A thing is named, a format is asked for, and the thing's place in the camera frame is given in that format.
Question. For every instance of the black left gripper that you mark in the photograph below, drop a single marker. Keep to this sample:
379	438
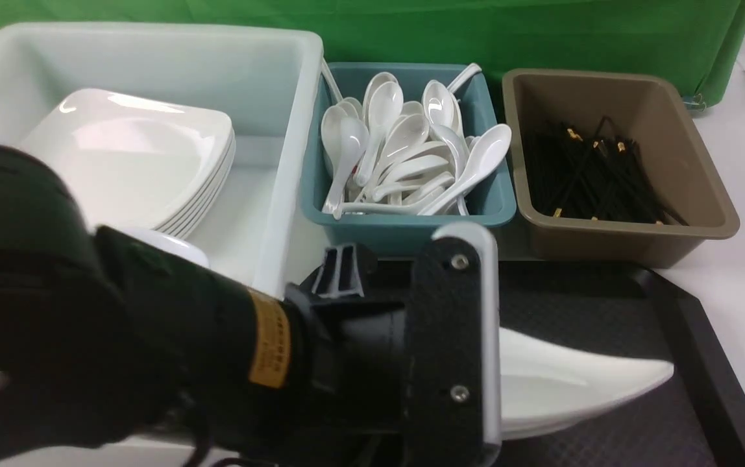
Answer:
393	372

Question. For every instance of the white square rice plate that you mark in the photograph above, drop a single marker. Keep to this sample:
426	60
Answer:
547	388

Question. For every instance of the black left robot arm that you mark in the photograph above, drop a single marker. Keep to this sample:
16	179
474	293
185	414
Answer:
103	337

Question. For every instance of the teal plastic bin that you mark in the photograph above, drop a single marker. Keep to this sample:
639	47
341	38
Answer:
491	204

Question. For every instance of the white spoon leaning right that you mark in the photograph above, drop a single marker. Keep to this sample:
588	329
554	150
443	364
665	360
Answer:
488	152

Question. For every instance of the pile of black chopsticks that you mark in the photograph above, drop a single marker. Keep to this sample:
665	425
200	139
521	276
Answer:
596	177

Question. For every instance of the stack of white small bowls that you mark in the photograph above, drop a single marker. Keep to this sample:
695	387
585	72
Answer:
168	243

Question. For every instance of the white spoon upright back right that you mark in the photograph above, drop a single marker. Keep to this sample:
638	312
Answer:
438	104

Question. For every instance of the white spoon upright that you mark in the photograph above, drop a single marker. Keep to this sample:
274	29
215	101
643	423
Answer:
438	104
384	107

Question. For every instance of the black serving tray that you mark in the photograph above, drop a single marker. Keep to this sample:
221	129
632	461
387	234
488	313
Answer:
695	419

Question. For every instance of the white spoon upright centre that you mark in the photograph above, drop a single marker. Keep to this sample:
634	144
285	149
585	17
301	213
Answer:
384	107

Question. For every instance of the brown plastic bin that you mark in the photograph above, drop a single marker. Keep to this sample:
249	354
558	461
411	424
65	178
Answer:
679	166

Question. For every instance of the large white plastic tub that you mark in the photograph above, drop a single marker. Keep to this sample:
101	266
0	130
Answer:
266	80

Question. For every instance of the stack of white square plates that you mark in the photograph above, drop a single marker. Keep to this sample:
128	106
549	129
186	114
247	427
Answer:
130	161

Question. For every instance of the green cloth backdrop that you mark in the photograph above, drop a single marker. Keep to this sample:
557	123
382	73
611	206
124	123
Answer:
692	44

